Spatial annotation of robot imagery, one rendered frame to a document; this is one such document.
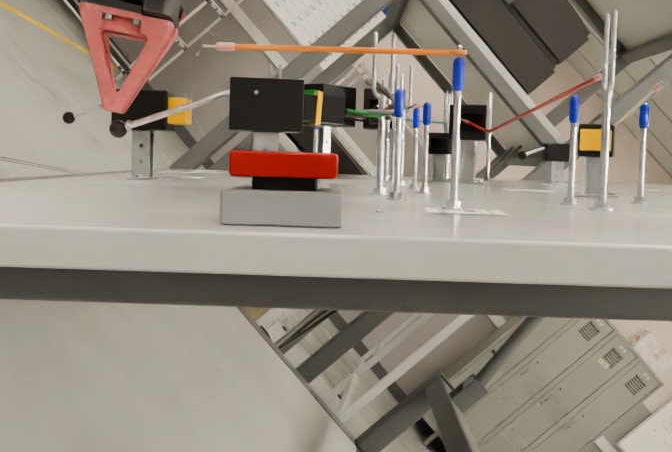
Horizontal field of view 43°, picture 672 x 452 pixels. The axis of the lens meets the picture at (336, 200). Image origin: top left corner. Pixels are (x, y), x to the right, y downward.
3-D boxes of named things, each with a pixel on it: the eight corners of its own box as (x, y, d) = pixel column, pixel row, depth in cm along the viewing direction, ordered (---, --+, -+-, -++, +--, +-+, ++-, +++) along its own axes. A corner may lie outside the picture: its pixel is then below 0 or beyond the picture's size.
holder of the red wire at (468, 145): (489, 182, 127) (492, 110, 126) (483, 184, 114) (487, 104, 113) (456, 181, 128) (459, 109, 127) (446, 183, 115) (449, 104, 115)
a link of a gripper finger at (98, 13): (164, 123, 69) (185, 10, 69) (153, 118, 62) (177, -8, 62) (80, 107, 68) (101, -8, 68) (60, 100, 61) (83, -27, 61)
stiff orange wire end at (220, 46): (204, 51, 56) (204, 43, 56) (466, 58, 55) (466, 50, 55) (200, 49, 55) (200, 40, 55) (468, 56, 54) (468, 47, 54)
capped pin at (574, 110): (578, 205, 66) (583, 94, 65) (558, 204, 66) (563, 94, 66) (581, 205, 67) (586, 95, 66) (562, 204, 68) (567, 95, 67)
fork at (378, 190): (369, 194, 74) (375, 30, 73) (366, 193, 75) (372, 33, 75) (392, 195, 74) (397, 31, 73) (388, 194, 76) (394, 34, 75)
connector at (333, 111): (281, 119, 67) (283, 94, 67) (341, 125, 68) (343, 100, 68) (283, 118, 64) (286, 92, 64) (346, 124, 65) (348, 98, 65)
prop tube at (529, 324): (460, 392, 137) (585, 248, 136) (458, 387, 140) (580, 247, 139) (475, 404, 137) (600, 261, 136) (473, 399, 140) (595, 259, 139)
